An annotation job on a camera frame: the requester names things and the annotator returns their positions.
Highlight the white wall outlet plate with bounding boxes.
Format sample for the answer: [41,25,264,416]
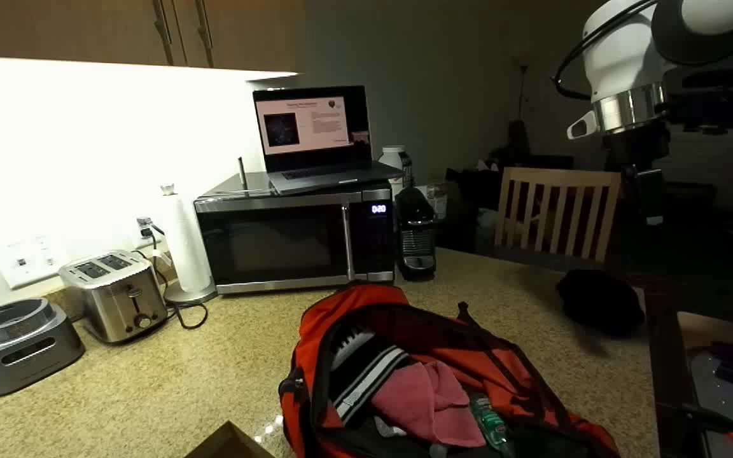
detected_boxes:
[0,233,67,290]

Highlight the wooden slatted chair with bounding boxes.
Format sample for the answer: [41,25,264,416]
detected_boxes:
[493,164,622,265]

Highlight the green labelled plastic bottle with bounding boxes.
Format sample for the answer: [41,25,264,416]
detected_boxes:
[471,393,513,458]

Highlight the orange and black backpack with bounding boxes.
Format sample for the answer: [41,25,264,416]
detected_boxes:
[279,284,618,458]

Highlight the silver two-slot toaster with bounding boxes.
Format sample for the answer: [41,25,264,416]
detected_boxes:
[59,248,168,344]

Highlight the black cloth lump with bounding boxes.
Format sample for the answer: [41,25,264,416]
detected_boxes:
[557,270,644,339]

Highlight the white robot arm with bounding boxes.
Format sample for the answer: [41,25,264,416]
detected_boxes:
[552,0,733,139]

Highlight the grey round appliance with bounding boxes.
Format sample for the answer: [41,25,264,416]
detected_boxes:
[0,298,83,397]

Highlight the black stainless microwave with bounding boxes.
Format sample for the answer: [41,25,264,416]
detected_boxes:
[194,176,394,295]

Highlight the open laptop computer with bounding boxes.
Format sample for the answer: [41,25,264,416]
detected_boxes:
[251,83,400,194]

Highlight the pink red towel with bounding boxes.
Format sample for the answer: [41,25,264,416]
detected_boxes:
[372,362,483,448]

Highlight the black power cable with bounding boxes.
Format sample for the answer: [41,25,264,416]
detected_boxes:
[135,215,212,332]

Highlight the brown box corner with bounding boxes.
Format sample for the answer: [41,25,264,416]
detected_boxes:
[186,421,272,458]

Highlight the black white striped cloth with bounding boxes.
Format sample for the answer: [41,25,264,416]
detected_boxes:
[328,330,410,421]

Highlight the white paper towel roll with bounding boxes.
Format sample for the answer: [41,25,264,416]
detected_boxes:
[160,182,213,304]

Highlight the black coffee maker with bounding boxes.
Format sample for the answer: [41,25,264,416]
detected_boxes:
[398,185,438,279]

